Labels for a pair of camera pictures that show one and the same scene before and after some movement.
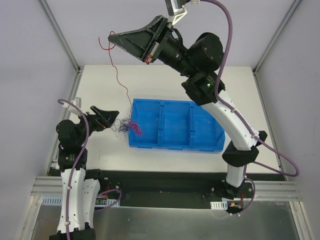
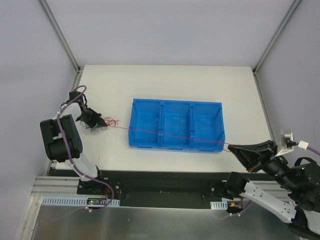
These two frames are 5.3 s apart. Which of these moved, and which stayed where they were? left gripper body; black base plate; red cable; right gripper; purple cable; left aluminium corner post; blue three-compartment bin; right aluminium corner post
Moved: purple cable; red cable; right gripper; left gripper body
Stayed: black base plate; left aluminium corner post; right aluminium corner post; blue three-compartment bin
